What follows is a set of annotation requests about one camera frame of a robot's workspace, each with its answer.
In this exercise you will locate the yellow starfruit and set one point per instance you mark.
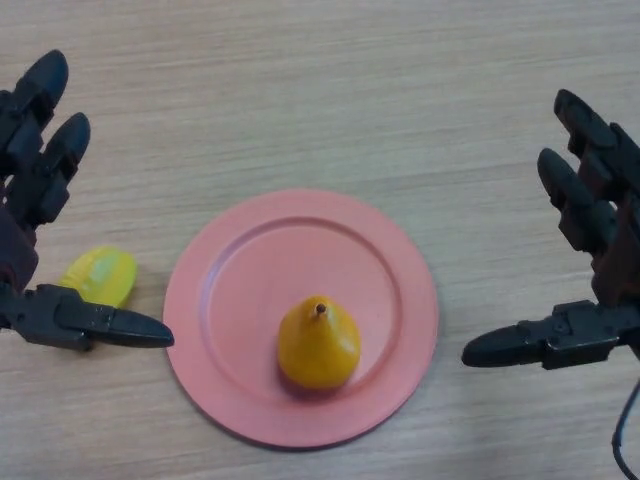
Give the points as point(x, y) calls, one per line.
point(102, 272)

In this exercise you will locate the yellow orange pear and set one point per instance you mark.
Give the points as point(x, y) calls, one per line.
point(320, 345)

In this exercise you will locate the pink round plate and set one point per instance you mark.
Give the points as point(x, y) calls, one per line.
point(235, 325)

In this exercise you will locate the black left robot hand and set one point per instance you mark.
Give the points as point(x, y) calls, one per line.
point(20, 240)

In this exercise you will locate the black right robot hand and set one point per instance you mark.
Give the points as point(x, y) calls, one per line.
point(610, 220)

